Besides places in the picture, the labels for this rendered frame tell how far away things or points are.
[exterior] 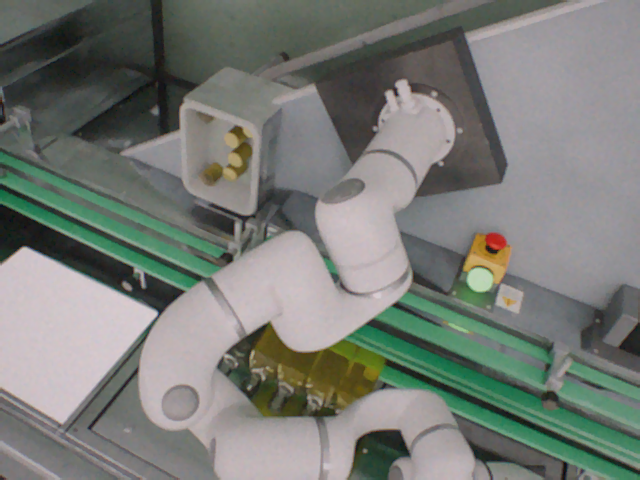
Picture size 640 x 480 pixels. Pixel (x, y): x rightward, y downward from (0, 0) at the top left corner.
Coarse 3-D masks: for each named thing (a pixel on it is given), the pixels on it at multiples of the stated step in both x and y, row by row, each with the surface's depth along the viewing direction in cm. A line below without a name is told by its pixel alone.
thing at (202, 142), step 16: (192, 112) 108; (208, 112) 103; (224, 112) 103; (192, 128) 110; (208, 128) 115; (224, 128) 113; (256, 128) 101; (192, 144) 113; (208, 144) 118; (224, 144) 116; (256, 144) 103; (192, 160) 116; (208, 160) 121; (224, 160) 119; (256, 160) 105; (192, 176) 118; (240, 176) 120; (256, 176) 108; (192, 192) 119; (208, 192) 118; (224, 192) 119; (240, 192) 119; (256, 192) 111; (240, 208) 116
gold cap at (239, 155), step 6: (240, 144) 113; (246, 144) 113; (234, 150) 111; (240, 150) 111; (246, 150) 112; (252, 150) 113; (228, 156) 112; (234, 156) 111; (240, 156) 110; (246, 156) 112; (234, 162) 112; (240, 162) 111
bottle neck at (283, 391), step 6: (282, 384) 100; (276, 390) 100; (282, 390) 99; (288, 390) 100; (276, 396) 98; (282, 396) 99; (288, 396) 100; (270, 402) 98; (276, 402) 98; (282, 402) 98; (270, 408) 99; (276, 408) 99; (282, 408) 98
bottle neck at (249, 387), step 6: (252, 372) 101; (258, 372) 101; (246, 378) 101; (252, 378) 100; (258, 378) 101; (246, 384) 99; (252, 384) 100; (258, 384) 100; (246, 390) 98; (252, 390) 99; (246, 396) 100; (252, 396) 99
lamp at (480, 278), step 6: (474, 270) 100; (480, 270) 99; (486, 270) 99; (468, 276) 100; (474, 276) 99; (480, 276) 98; (486, 276) 98; (492, 276) 99; (468, 282) 100; (474, 282) 99; (480, 282) 99; (486, 282) 98; (492, 282) 100; (474, 288) 100; (480, 288) 99; (486, 288) 99
